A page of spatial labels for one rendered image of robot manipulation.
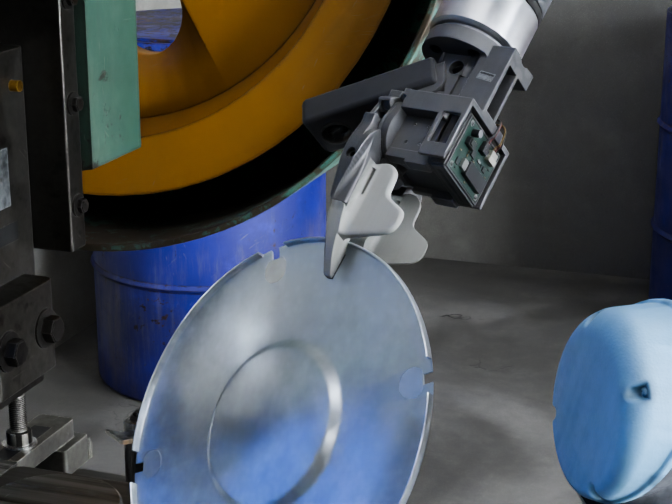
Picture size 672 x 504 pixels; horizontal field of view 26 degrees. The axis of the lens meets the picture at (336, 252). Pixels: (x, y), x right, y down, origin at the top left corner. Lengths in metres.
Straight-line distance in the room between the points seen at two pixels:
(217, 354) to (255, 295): 0.05
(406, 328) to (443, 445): 2.30
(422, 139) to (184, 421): 0.28
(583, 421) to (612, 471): 0.05
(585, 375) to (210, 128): 0.69
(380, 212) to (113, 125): 0.36
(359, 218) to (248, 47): 0.48
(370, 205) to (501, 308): 3.16
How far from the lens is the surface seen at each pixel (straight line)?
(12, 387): 1.24
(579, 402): 0.90
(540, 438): 3.36
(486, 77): 1.09
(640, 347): 0.85
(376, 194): 1.06
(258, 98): 1.46
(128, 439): 1.41
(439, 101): 1.07
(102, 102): 1.30
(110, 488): 1.32
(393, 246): 1.08
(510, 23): 1.12
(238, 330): 1.12
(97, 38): 1.29
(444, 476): 3.16
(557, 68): 4.43
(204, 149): 1.50
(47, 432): 1.52
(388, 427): 0.99
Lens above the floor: 1.36
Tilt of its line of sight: 17 degrees down
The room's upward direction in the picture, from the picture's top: straight up
